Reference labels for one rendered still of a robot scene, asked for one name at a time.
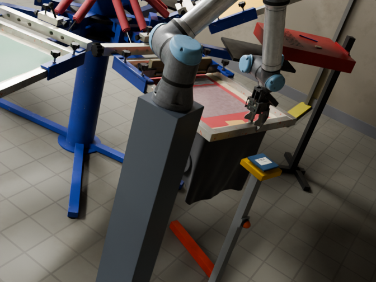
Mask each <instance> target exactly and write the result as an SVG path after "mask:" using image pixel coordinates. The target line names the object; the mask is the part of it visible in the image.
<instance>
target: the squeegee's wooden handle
mask: <svg viewBox="0 0 376 282"><path fill-rule="evenodd" d="M211 61H212V59H211V57H202V60H201V62H200V64H199V68H198V70H203V69H205V70H207V68H208V66H209V65H210V64H211ZM148 65H149V67H148V68H157V69H156V71H155V73H157V72H163V69H164V66H165V65H164V63H163V62H162V61H161V60H160V59H150V60H149V63H148Z"/></svg>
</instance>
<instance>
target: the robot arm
mask: <svg viewBox="0 0 376 282"><path fill-rule="evenodd" d="M237 1H238V0H201V1H200V2H199V3H198V4H197V5H195V6H194V7H193V8H192V9H191V10H189V11H188V12H187V13H186V14H184V15H183V16H182V17H181V18H173V19H172V20H171V21H170V22H169V23H160V24H158V25H156V26H155V27H154V28H153V29H152V31H151V33H150V35H149V45H150V47H151V49H152V51H153V52H154V54H155V55H156V56H157V57H159V59H160V60H161V61H162V62H163V63H164V69H163V74H162V78H161V80H160V81H159V82H158V84H157V85H156V87H155V89H154V90H153V93H152V100H153V101H154V103H156V104H157V105H158V106H160V107H162V108H164V109H167V110H170V111H175V112H185V111H189V110H191V108H192V105H193V103H194V97H193V85H194V82H195V78H196V74H197V72H198V68H199V64H200V62H201V60H202V54H203V47H202V46H201V44H200V43H199V42H198V41H197V40H195V39H194V38H195V36H196V35H198V34H199V33H200V32H202V31H203V30H204V29H205V28H206V27H207V26H209V25H210V24H211V23H212V22H213V21H214V20H216V19H217V18H218V17H219V16H220V15H221V14H223V13H224V12H225V11H226V10H227V9H228V8H230V7H231V6H232V5H234V4H235V3H236V2H237ZM262 2H263V4H264V5H265V18H264V36H263V46H262V56H259V55H243V56H242V57H241V58H240V61H239V69H240V71H241V72H242V73H246V74H248V73H249V74H251V75H253V76H254V77H255V78H256V79H257V80H258V84H257V86H254V89H253V92H252V95H251V96H248V98H247V101H248V100H249V102H248V105H247V101H246V104H245V107H247V109H248V110H250V112H249V113H248V114H246V115H245V116H244V118H245V119H248V122H249V123H250V122H253V120H254V118H255V115H256V114H259V116H258V119H257V120H256V121H255V122H254V125H256V126H257V127H256V131H258V130H259V129H260V128H261V127H262V126H263V124H264V123H265V121H266V120H267V118H268V117H269V112H270V108H269V107H270V105H271V106H275V107H277V105H278V104H279V103H278V102H277V100H276V99H275V98H274V97H273V96H272V95H271V94H270V92H277V91H279V90H281V89H282V88H283V86H284V84H285V78H284V77H283V75H282V74H280V72H281V67H282V66H283V62H284V56H283V54H282V53H283V41H284V30H285V18H286V6H287V5H288V4H289V3H290V0H262Z"/></svg>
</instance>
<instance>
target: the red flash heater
mask: <svg viewBox="0 0 376 282"><path fill-rule="evenodd" d="M253 34H254V35H255V36H256V38H257V39H258V41H259V42H260V43H261V45H262V46H263V36H264V23H260V22H257V23H256V26H255V29H254V32H253ZM300 35H302V36H305V37H308V38H310V39H313V40H316V41H318V42H316V41H313V40H310V39H307V38H304V37H301V36H300ZM315 45H317V46H321V47H322V48H317V47H315ZM282 54H283V56H284V60H288V61H292V62H297V63H302V64H308V65H313V66H316V67H321V68H327V69H332V70H335V71H340V72H346V73H351V72H352V70H353V68H354V66H355V63H356V61H355V60H353V58H352V57H350V56H349V55H350V53H349V52H348V51H347V50H346V49H344V48H343V47H342V46H341V45H340V44H339V43H338V42H335V43H334V42H333V41H332V40H331V39H330V38H327V37H322V36H317V35H312V34H308V33H305V32H300V31H295V30H290V29H286V28H285V30H284V41H283V53H282Z"/></svg>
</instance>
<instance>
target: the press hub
mask: <svg viewBox="0 0 376 282"><path fill-rule="evenodd" d="M79 8H80V7H77V6H71V5H70V10H71V11H72V12H74V13H76V12H77V11H78V10H79ZM90 11H92V12H94V13H98V15H94V16H91V17H89V21H92V22H96V23H94V24H91V25H90V26H92V27H95V28H96V31H94V32H92V33H89V34H87V35H86V38H89V39H88V40H91V41H92V44H93V43H101V44H106V43H105V42H110V38H108V37H107V36H106V35H105V34H103V33H102V31H112V30H110V29H109V28H108V27H107V26H105V25H113V22H112V21H111V20H110V19H109V18H107V17H106V16H105V15H107V16H115V17H116V18H117V19H118V17H117V14H116V11H115V8H114V5H113V2H112V0H97V1H96V2H95V4H94V5H93V6H92V7H91V9H90ZM112 32H113V31H112ZM113 33H114V32H113ZM114 34H115V33H114ZM108 62H109V56H103V55H102V56H101V57H93V55H92V52H91V51H88V52H86V54H85V58H84V64H83V65H81V66H79V67H77V71H76V78H75V83H74V90H73V97H72V104H71V108H70V116H69V123H68V130H67V137H65V136H63V135H61V134H60V135H59V136H58V143H59V145H60V146H61V147H62V148H63V149H65V150H67V151H69V152H72V153H74V150H75V145H76V143H79V144H84V149H83V154H91V153H95V152H96V150H93V149H91V148H89V143H90V142H92V141H93V140H95V141H97V142H99V143H101V141H100V139H99V138H98V137H97V136H95V131H96V126H97V120H98V114H99V110H100V105H101V99H102V93H103V89H104V84H105V78H106V72H107V66H108Z"/></svg>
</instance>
